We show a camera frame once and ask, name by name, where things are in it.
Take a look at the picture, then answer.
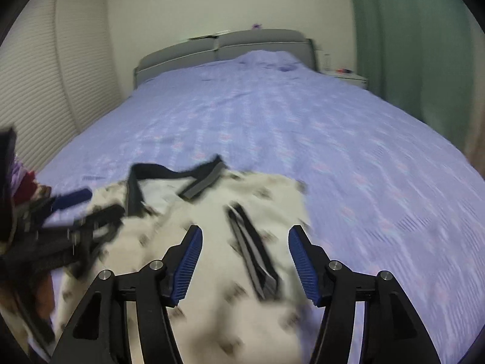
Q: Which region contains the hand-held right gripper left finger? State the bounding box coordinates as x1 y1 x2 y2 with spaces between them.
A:
51 225 203 364

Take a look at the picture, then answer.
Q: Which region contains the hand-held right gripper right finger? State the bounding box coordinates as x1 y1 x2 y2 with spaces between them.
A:
288 225 442 364

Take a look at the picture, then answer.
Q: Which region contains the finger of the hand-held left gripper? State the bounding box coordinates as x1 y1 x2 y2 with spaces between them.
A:
51 189 93 213
68 204 126 253

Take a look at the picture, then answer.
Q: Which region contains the white printed garment black trim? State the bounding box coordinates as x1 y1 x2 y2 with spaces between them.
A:
53 154 315 364

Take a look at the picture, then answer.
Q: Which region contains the brown red cloth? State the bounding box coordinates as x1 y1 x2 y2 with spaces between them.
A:
0 271 57 353

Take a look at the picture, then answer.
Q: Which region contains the white wardrobe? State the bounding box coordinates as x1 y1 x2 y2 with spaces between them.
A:
0 0 122 183

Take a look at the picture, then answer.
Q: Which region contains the purple floral bed sheet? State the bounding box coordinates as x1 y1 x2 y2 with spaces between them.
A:
36 50 485 364

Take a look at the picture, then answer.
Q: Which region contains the grey bed headboard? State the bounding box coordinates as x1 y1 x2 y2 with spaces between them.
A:
133 28 318 87

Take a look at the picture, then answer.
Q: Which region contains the white nightstand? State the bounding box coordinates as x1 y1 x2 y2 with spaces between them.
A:
322 69 369 90

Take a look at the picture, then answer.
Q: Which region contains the green curtain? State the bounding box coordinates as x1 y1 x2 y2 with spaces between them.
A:
346 0 485 156

